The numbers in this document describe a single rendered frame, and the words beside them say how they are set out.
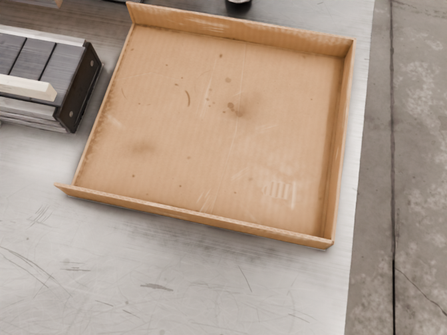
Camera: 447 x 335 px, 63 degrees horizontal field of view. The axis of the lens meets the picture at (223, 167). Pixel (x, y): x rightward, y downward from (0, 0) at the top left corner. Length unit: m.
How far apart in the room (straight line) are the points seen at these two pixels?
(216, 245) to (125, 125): 0.19
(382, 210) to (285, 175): 0.97
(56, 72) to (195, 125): 0.17
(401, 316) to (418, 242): 0.25
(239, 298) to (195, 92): 0.26
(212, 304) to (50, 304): 0.17
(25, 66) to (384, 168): 1.21
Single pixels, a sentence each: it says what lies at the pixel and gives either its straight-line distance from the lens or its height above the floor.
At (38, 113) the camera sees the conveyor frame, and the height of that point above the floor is 0.88.
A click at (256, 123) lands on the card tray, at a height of 0.83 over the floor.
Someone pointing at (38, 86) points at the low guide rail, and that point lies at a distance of 0.43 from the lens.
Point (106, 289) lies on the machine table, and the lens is 0.43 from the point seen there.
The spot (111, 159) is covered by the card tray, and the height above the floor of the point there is 0.83.
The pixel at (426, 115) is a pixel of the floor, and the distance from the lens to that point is 1.60.
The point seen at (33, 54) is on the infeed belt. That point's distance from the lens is 0.51.
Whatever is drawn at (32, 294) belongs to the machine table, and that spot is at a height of 0.83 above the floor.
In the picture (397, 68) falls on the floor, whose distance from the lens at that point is 1.67.
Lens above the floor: 1.24
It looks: 69 degrees down
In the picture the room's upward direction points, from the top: 2 degrees counter-clockwise
